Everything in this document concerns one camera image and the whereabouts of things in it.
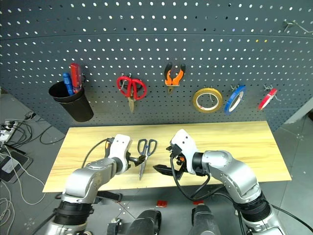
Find blue tape roll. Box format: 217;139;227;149
224;84;247;116

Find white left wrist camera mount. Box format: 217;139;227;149
107;134;133;172

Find red tape roll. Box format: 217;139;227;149
258;88;278;111

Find metal pegboard hook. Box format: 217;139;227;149
283;20;313;35
230;84;246;103
263;84;280;102
202;85;214;104

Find red handled scissors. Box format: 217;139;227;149
116;75;148;114

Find dark rounded shape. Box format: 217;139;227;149
124;209;162;235
188;204;222;235

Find dark grey perforated pegboard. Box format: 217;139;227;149
0;0;313;135

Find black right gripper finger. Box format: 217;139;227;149
152;164;176;177
172;167;185;181

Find black floor cable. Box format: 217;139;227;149
0;111;66;149

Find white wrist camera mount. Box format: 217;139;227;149
170;129;199;175
107;134;133;172

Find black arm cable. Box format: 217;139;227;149
169;155;242;204
81;138;110;168

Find orange and black pliers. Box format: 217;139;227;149
164;62;186;95

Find grey handled scissors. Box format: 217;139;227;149
137;138;157;181

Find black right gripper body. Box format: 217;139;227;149
166;143;187;175

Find blue handled screwdriver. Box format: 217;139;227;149
62;72;75;96

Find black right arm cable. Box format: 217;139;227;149
169;155;242;204

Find black pen holder cup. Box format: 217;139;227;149
48;81;94;123

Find black flat pad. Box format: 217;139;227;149
0;149;33;184

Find yellow tape roll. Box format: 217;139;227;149
192;88;224;114

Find red handled screwdriver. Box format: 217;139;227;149
70;63;82;94

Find white floor cable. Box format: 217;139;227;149
0;144;46;235

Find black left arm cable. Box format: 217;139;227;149
81;138;110;168

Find white power strip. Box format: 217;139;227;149
0;120;21;142

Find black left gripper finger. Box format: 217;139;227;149
133;155;148;168

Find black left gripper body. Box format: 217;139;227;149
105;137;136;170

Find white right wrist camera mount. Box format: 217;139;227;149
170;129;199;175

